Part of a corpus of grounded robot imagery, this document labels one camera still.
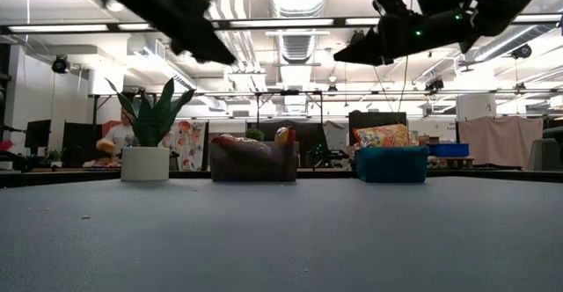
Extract person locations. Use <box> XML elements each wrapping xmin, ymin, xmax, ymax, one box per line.
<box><xmin>105</xmin><ymin>108</ymin><xmax>142</xmax><ymax>170</ymax></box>

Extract blue crate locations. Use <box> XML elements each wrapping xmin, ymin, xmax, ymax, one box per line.
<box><xmin>428</xmin><ymin>142</ymin><xmax>471</xmax><ymax>158</ymax></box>

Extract orange round object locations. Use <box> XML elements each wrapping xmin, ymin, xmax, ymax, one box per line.
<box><xmin>95</xmin><ymin>137</ymin><xmax>116</xmax><ymax>155</ymax></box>

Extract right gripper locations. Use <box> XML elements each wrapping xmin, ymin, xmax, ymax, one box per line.
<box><xmin>333</xmin><ymin>0</ymin><xmax>474</xmax><ymax>68</ymax></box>

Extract background black metal frame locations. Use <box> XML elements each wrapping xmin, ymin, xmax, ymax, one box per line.
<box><xmin>87</xmin><ymin>88</ymin><xmax>563</xmax><ymax>128</ymax></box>

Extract grey translucent plastic bin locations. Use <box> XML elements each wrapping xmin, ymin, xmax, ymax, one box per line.
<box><xmin>208</xmin><ymin>140</ymin><xmax>300</xmax><ymax>183</ymax></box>

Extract floral patterned cloth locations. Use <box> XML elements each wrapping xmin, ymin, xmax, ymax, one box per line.
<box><xmin>160</xmin><ymin>120</ymin><xmax>208</xmax><ymax>172</ymax></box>

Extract white pillar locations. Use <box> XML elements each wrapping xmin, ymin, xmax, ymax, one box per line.
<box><xmin>456</xmin><ymin>94</ymin><xmax>497</xmax><ymax>122</ymax></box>

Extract large dark monitor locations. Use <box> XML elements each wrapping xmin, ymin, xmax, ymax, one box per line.
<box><xmin>61</xmin><ymin>121</ymin><xmax>103</xmax><ymax>164</ymax></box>

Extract orange-red cloth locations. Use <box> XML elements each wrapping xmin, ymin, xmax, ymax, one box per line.
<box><xmin>101</xmin><ymin>119</ymin><xmax>124</xmax><ymax>137</ymax></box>

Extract beige hanging cloth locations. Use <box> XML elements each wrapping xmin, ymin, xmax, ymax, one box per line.
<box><xmin>457</xmin><ymin>116</ymin><xmax>545</xmax><ymax>170</ymax></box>

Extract dark office chair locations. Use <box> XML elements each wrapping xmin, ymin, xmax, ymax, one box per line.
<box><xmin>527</xmin><ymin>127</ymin><xmax>563</xmax><ymax>172</ymax></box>

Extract overhead beam with light strips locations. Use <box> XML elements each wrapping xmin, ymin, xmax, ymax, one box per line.
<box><xmin>0</xmin><ymin>15</ymin><xmax>563</xmax><ymax>36</ymax></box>

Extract snake plant in white pot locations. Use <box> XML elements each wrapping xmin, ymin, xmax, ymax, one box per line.
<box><xmin>104</xmin><ymin>77</ymin><xmax>197</xmax><ymax>182</ymax></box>

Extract black aluminium table frame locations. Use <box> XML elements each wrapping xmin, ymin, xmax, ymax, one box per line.
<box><xmin>0</xmin><ymin>168</ymin><xmax>563</xmax><ymax>184</ymax></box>

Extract small dark monitor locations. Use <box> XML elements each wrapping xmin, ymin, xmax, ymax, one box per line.
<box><xmin>24</xmin><ymin>119</ymin><xmax>52</xmax><ymax>150</ymax></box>

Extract black ceiling spotlight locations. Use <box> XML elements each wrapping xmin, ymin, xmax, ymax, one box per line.
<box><xmin>509</xmin><ymin>44</ymin><xmax>533</xmax><ymax>60</ymax></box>
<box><xmin>51</xmin><ymin>55</ymin><xmax>71</xmax><ymax>76</ymax></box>

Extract blue-grey table mat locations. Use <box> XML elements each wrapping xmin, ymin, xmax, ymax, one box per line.
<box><xmin>0</xmin><ymin>177</ymin><xmax>563</xmax><ymax>292</ymax></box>

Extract teal blue plastic bin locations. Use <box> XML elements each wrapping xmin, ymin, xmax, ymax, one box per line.
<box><xmin>354</xmin><ymin>145</ymin><xmax>430</xmax><ymax>184</ymax></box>

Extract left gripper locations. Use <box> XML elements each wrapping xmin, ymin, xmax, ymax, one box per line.
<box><xmin>149</xmin><ymin>0</ymin><xmax>238</xmax><ymax>66</ymax></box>

